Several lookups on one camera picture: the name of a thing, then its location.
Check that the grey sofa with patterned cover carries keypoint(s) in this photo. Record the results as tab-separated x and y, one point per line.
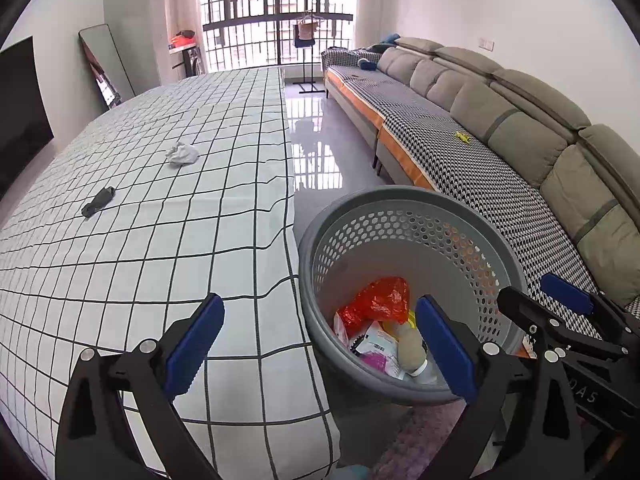
450	160

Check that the red cloth bundle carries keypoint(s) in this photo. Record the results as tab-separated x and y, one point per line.
182	40

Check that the white wall switch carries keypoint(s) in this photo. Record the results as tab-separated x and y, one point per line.
487	43

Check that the red plastic bag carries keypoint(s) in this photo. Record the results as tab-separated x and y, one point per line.
380	300

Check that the leaning floor mirror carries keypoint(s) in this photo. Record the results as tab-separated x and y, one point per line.
105	55

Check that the black window grille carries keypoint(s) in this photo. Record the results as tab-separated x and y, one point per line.
250	22

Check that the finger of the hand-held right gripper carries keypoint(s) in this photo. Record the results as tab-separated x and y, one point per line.
522	307
565	290

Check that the black television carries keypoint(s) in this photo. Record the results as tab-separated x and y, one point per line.
20	110

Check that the dark blue cushion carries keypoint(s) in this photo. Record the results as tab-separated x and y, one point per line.
367	64

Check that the blue cloth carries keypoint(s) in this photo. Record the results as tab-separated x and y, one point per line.
390	38

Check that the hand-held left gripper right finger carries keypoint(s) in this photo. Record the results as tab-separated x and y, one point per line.
445	350

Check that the white labelled packet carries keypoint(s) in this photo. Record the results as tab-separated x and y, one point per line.
375	342

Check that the small yellow toy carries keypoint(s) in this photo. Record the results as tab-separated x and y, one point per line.
462	136

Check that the purple rug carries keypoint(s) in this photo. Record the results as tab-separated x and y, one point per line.
425	435

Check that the garment on hanger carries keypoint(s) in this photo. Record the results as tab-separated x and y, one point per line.
305	35

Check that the white checked tablecloth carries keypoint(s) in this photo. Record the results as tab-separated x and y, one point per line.
150	235

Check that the grey perforated plastic basket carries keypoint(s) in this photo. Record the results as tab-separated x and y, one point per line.
380	230

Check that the white crumpled tissue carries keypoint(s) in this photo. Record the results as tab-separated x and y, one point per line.
182	155

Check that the pink snack wrapper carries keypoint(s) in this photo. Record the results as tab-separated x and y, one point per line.
341	326

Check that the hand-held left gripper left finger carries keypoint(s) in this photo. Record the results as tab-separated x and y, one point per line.
195	345

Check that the black clothes stand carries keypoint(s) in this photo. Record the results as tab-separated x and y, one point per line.
310	89

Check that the black crumpled cloth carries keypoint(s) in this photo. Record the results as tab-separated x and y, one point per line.
97	202

